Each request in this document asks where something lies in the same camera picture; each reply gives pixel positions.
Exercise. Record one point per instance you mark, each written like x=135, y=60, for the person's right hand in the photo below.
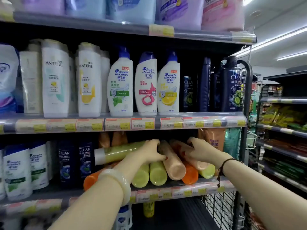
x=206, y=153

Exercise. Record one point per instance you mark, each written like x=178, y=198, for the person's left hand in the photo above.
x=144, y=154

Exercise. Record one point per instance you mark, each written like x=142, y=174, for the person's right thumb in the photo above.
x=190, y=155

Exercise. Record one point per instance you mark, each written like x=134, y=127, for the person's left thumb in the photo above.
x=160, y=157

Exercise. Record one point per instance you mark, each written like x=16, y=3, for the peach bottle with green cap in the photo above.
x=203, y=168

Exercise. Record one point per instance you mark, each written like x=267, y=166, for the green bottle with clear cap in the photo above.
x=115, y=152

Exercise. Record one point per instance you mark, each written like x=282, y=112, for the person's left forearm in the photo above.
x=96, y=203

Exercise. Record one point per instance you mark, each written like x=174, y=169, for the person's right forearm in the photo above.
x=263, y=189

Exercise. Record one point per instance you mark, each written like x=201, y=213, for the peach shampoo bottle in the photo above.
x=172, y=162

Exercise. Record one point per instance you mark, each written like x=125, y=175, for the yellow-green shampoo bottle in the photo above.
x=158, y=174
x=140, y=177

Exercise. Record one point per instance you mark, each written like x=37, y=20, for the orange shampoo bottle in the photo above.
x=190, y=176
x=92, y=180

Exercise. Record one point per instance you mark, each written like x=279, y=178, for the teal refill pouch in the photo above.
x=232, y=143

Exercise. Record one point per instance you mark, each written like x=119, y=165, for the standing orange bottle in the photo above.
x=119, y=138
x=104, y=140

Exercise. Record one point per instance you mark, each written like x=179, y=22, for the white jade bangle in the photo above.
x=121, y=182

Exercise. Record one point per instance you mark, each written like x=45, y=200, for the small yellow bottle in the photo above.
x=148, y=209

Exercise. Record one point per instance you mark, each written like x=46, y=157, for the small dark blue bottle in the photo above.
x=190, y=93

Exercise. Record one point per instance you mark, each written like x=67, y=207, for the dark blue shampoo bottle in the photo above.
x=216, y=93
x=204, y=86

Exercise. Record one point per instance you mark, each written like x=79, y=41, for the white bottle blue cap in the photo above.
x=123, y=217

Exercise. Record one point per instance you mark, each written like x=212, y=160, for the blue-capped bottle yellow label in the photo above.
x=168, y=86

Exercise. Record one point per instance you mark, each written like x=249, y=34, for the blue-capped bottle pink label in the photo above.
x=145, y=86

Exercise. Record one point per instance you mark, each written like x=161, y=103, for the dark blue bottle blue print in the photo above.
x=85, y=160
x=66, y=165

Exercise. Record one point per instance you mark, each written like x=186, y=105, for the large dark blue bottle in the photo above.
x=231, y=88

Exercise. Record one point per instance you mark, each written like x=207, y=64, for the blue-capped bottle green label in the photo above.
x=120, y=86

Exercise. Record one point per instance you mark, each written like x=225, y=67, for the row of reddish packets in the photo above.
x=283, y=144

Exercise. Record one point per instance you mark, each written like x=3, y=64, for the pile of dark green packets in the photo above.
x=285, y=170

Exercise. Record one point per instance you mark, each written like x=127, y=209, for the pile of yellow-green packets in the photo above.
x=280, y=117

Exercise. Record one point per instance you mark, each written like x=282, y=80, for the white shampoo bottle yellow print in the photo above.
x=88, y=81
x=55, y=79

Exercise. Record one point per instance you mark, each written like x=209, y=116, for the dark shelf unit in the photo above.
x=283, y=100

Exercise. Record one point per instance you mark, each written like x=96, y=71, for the grey metal shelf unit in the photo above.
x=168, y=40

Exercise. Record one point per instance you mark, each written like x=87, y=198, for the white bottle green label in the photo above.
x=17, y=174
x=39, y=167
x=2, y=177

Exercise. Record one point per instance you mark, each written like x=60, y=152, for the short ceiling light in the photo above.
x=292, y=55

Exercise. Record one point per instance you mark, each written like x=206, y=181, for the long ceiling light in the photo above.
x=275, y=40

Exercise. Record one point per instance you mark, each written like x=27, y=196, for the purple refill pouch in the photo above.
x=179, y=11
x=43, y=4

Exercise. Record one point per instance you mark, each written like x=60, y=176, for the pink refill pouch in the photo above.
x=223, y=14

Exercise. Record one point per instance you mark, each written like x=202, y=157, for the light blue refill pouch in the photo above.
x=85, y=7
x=130, y=9

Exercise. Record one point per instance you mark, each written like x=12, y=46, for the white and blue refill pouch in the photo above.
x=8, y=76

